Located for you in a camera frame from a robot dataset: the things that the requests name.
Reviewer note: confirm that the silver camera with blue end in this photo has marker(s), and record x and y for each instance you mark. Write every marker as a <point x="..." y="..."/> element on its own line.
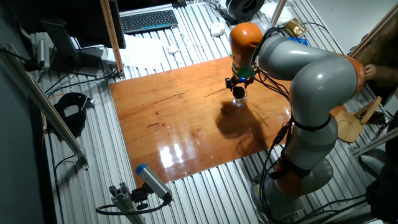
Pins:
<point x="152" y="182"/>

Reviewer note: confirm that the black computer monitor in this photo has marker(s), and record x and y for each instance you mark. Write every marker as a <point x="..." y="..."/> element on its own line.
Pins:
<point x="71" y="18"/>

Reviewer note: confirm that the small clear glass jar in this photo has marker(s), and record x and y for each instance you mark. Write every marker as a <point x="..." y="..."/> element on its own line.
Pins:
<point x="241" y="101"/>

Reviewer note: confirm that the black clamp holder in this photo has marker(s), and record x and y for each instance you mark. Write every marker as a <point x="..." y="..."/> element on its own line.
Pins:
<point x="77" y="121"/>

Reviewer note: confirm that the aluminium profile bar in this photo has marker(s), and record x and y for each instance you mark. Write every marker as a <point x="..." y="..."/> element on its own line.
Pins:
<point x="376" y="141"/>

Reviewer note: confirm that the right forearm brown sleeve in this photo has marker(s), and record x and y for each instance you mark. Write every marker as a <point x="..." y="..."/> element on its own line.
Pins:
<point x="387" y="76"/>

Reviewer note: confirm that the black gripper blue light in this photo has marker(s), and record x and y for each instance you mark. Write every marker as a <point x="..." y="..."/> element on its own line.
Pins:
<point x="242" y="81"/>

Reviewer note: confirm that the black fabric mass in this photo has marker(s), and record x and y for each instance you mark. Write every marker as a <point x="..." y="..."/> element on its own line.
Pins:
<point x="384" y="193"/>

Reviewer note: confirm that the wooden upright beam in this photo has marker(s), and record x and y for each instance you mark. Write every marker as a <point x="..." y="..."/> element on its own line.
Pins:
<point x="112" y="37"/>

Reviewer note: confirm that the black computer keyboard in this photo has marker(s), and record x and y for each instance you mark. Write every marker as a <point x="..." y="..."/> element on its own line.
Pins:
<point x="148" y="21"/>

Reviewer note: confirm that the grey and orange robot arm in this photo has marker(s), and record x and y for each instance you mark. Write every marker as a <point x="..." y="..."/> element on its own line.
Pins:
<point x="320" y="81"/>

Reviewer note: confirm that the person's right hand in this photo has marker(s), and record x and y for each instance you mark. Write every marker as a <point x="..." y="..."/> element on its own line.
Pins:
<point x="370" y="72"/>

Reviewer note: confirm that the slanted wooden frame beam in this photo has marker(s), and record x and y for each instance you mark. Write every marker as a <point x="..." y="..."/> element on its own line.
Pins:
<point x="377" y="28"/>

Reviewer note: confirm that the white charger adapter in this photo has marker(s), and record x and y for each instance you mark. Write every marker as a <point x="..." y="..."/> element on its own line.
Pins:
<point x="172" y="49"/>

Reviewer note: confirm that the white paper sheet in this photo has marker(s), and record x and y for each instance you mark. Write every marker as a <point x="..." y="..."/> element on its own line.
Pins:
<point x="140" y="53"/>

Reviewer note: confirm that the white rounded plastic lump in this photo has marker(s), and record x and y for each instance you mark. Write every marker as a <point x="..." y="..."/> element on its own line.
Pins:
<point x="217" y="29"/>

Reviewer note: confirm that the short aluminium profile stub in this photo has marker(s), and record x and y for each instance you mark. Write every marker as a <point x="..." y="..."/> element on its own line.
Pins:
<point x="124" y="202"/>

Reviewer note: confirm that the upright aluminium post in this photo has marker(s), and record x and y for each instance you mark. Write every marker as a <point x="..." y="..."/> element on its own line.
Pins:
<point x="277" y="11"/>

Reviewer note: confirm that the black monitor stand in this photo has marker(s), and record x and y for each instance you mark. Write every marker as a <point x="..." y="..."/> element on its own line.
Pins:
<point x="62" y="43"/>

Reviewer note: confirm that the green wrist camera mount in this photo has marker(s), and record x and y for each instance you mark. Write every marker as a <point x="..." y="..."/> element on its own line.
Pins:
<point x="245" y="72"/>

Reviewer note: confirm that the gold foil packet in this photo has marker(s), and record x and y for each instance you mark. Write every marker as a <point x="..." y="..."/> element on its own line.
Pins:
<point x="295" y="27"/>

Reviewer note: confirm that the long aluminium rail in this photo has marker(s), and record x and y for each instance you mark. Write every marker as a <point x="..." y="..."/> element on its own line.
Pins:
<point x="46" y="109"/>

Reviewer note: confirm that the silver cylindrical camera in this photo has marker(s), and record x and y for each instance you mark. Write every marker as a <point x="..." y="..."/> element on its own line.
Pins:
<point x="43" y="54"/>

